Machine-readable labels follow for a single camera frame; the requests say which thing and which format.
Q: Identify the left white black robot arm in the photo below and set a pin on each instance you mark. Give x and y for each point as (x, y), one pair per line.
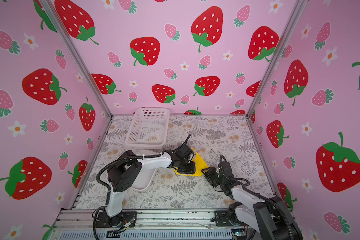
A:
(120, 175)

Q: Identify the white plastic tray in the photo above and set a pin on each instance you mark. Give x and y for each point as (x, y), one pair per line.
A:
(144, 178)

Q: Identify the white perforated plastic basket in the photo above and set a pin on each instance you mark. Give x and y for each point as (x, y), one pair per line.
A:
(148, 129)

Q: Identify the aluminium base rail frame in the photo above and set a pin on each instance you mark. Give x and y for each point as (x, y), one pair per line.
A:
(177, 224)

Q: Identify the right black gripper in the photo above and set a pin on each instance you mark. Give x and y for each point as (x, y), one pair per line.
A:
(209, 173)

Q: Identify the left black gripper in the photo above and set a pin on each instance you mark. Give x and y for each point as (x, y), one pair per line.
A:
(191, 170)

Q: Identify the yellow paper napkin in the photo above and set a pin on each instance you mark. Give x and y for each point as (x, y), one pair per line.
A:
(200, 165)

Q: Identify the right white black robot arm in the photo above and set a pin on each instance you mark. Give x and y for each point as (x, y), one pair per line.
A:
(268, 216)

